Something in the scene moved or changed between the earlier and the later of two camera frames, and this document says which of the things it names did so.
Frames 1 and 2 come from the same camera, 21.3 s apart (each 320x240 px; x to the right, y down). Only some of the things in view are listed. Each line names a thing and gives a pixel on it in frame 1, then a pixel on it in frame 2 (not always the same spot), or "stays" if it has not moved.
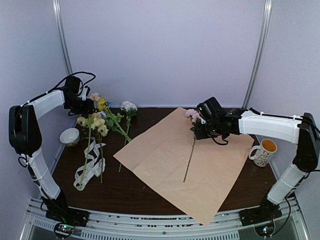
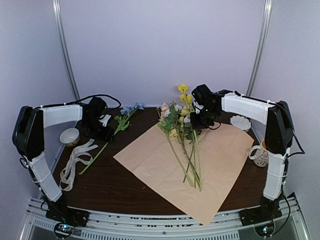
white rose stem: x=129 y=109 -> x=174 y=109
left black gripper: x=88 y=108 -> x=106 y=136
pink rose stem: x=194 y=117 -> x=186 y=150
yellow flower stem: x=113 y=121 -> x=186 y=98
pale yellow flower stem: x=98 y=126 -> x=185 y=111
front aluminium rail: x=122 y=226 stays
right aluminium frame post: x=267 y=9 stays
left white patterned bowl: x=70 y=136 stays
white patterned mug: x=261 y=154 stays
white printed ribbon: x=95 y=165 -> x=79 y=155
